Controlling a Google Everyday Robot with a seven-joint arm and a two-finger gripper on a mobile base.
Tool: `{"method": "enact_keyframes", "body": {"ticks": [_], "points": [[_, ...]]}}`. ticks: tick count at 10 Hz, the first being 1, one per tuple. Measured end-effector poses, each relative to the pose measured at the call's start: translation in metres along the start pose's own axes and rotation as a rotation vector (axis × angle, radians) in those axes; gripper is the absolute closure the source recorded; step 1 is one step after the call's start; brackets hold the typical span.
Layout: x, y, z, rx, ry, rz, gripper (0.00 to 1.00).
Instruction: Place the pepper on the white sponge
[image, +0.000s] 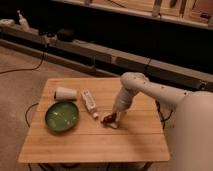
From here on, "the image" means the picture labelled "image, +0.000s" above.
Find green bowl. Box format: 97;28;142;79
45;101;79;133

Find white spray bottle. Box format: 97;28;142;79
17;11;30;31

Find white paper cup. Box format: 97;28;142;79
54;87;77;100

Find black floor cable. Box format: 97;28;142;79
0;49;46;75

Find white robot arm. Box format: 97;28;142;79
112;72;213;171

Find long grey ledge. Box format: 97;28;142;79
0;25;213;92

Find white tube with cap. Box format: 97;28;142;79
81;89;98;119

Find wooden table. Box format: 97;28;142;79
18;78;170;163

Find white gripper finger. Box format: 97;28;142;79
115;112;121;127

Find black box on ledge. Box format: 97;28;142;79
57;29;75;42

